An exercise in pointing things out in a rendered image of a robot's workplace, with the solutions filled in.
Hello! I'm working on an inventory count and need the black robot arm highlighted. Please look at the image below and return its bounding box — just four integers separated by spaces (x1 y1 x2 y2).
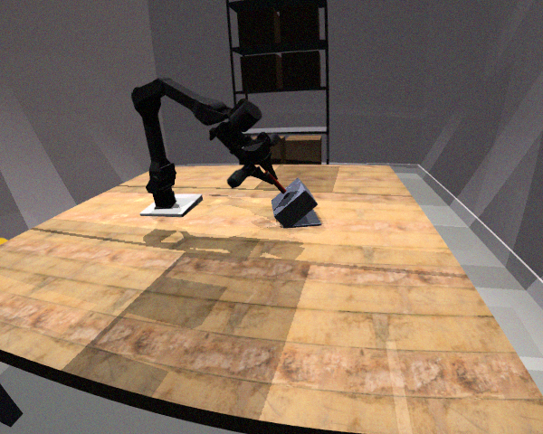
131 77 271 209

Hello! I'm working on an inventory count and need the grey sloped panel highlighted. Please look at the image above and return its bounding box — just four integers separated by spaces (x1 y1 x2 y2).
271 177 322 229

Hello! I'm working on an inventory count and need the red peg with white band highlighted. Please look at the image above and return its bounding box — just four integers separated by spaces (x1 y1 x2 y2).
264 170 286 193

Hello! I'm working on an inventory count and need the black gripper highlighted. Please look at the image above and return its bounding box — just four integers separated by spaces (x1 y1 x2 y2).
226 134 281 188

